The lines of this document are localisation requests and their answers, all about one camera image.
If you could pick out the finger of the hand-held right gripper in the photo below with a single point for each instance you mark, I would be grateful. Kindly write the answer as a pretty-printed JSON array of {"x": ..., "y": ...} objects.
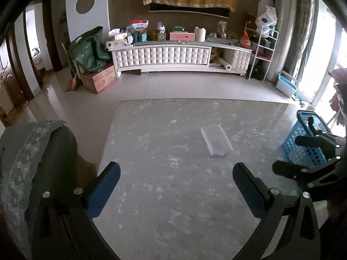
[
  {"x": 314, "y": 141},
  {"x": 287, "y": 168}
]

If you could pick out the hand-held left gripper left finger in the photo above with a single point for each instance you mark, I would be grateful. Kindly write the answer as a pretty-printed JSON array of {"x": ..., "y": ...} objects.
[{"x": 105, "y": 188}]

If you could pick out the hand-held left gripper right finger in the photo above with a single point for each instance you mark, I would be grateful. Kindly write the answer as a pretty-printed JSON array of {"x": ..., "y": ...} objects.
[{"x": 248, "y": 189}]

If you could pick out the blue plastic laundry basket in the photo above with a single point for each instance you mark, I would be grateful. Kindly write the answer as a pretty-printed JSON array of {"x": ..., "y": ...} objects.
[{"x": 298, "y": 149}]

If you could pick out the pale grey towel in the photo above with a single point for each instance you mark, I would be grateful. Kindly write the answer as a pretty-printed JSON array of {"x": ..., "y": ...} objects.
[{"x": 217, "y": 140}]

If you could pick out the dark hanging clothes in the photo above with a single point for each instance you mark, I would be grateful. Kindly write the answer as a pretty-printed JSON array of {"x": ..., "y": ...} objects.
[{"x": 340, "y": 100}]

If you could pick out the light blue mop bucket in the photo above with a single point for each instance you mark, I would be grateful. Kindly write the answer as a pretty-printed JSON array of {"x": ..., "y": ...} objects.
[{"x": 286, "y": 86}]

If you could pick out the red cloth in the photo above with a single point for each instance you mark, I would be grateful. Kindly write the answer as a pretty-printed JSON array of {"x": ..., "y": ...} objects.
[{"x": 341, "y": 75}]

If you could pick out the white metal shelf rack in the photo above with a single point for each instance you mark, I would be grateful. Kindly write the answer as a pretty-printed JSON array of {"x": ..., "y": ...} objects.
[{"x": 267, "y": 67}]

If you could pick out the grey patterned sofa cover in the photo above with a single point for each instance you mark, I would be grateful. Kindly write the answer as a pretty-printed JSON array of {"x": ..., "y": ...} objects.
[{"x": 21, "y": 154}]

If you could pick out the cardboard box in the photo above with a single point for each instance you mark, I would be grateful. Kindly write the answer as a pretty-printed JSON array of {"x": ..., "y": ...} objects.
[{"x": 100, "y": 80}]

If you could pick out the patterned curtain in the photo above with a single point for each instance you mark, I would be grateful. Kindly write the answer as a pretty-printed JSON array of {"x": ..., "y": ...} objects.
[{"x": 305, "y": 32}]

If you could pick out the white paper roll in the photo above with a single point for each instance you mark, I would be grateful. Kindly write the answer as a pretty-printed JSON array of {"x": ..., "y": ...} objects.
[{"x": 226, "y": 65}]

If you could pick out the orange bag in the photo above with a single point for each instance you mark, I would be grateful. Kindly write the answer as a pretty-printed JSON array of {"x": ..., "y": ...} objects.
[{"x": 245, "y": 40}]

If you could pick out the white standing air conditioner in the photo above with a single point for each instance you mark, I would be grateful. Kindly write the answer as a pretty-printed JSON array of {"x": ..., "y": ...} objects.
[{"x": 284, "y": 19}]

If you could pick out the white plastic bags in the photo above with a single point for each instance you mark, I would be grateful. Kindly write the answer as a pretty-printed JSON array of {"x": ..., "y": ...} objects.
[{"x": 267, "y": 19}]

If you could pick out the green plastic bag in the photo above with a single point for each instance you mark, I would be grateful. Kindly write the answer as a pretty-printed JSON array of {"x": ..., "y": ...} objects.
[{"x": 89, "y": 54}]

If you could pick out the white tufted TV cabinet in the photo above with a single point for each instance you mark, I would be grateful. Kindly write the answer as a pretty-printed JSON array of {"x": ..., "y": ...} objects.
[{"x": 162, "y": 57}]

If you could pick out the brown wooden door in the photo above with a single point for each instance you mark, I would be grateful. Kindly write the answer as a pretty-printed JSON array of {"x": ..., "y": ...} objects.
[{"x": 16, "y": 67}]

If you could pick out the white tissue boxes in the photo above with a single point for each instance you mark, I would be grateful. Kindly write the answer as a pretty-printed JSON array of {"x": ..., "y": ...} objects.
[{"x": 118, "y": 36}]

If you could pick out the white plastic jug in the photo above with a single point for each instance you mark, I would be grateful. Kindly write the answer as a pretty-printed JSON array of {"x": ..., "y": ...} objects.
[{"x": 200, "y": 35}]

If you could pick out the green tissue box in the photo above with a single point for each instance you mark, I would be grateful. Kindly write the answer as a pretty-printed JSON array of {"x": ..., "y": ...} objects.
[{"x": 159, "y": 35}]

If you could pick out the pink storage box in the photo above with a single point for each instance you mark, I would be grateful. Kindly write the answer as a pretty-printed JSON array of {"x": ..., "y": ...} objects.
[{"x": 181, "y": 36}]

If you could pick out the red and white package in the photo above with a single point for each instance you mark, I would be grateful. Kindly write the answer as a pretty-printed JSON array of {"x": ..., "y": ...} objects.
[{"x": 139, "y": 24}]

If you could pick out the dark brown door frame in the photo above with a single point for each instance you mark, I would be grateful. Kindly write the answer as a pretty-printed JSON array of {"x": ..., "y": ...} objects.
[{"x": 55, "y": 32}]

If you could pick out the brown round wall disc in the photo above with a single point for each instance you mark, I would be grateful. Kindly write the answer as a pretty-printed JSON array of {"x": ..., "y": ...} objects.
[{"x": 84, "y": 3}]

